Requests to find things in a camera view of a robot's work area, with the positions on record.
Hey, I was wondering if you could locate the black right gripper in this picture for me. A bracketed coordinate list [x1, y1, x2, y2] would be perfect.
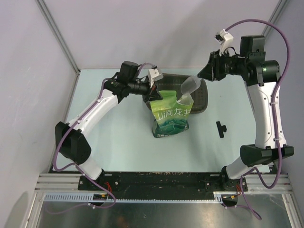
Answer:
[198, 49, 247, 82]

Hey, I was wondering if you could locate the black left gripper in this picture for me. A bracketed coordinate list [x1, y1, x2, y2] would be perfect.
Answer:
[128, 78, 163, 104]

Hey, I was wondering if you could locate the clear plastic scoop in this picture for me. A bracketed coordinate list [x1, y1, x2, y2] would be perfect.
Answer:
[180, 76, 201, 95]

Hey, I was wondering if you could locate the green litter bag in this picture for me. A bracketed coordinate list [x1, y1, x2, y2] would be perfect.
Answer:
[150, 90, 194, 138]

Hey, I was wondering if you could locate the black bag clip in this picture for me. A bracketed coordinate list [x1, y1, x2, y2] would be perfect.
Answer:
[216, 121, 227, 138]

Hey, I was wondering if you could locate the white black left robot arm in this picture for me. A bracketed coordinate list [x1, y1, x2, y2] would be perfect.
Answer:
[55, 61, 163, 190]

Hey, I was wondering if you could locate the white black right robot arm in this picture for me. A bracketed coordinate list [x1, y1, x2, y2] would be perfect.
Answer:
[198, 32, 294, 190]

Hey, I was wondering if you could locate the dark grey litter box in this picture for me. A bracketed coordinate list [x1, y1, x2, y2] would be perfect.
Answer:
[145, 73, 208, 114]

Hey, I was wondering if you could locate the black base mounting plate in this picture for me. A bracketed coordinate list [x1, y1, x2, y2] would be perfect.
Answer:
[78, 171, 248, 193]

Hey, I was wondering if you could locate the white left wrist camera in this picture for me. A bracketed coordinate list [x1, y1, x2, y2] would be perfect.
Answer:
[148, 69, 163, 88]

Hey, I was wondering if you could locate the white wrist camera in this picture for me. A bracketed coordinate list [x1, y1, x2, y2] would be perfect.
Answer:
[215, 29, 234, 56]
[148, 69, 163, 88]

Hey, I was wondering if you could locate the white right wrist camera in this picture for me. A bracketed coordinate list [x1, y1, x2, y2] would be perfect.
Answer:
[215, 29, 234, 56]

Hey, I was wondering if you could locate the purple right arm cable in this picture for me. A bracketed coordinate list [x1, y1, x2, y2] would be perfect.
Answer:
[224, 19, 292, 219]

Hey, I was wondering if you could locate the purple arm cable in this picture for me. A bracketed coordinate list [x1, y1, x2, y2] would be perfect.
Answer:
[224, 19, 292, 219]
[51, 62, 159, 209]

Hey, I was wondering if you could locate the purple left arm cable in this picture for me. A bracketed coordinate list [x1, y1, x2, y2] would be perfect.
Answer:
[51, 62, 159, 209]

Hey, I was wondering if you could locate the aluminium frame rail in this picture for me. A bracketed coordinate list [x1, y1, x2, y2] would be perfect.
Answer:
[34, 174, 293, 193]

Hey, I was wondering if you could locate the white slotted cable duct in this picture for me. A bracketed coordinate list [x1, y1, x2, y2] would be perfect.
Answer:
[44, 192, 235, 203]

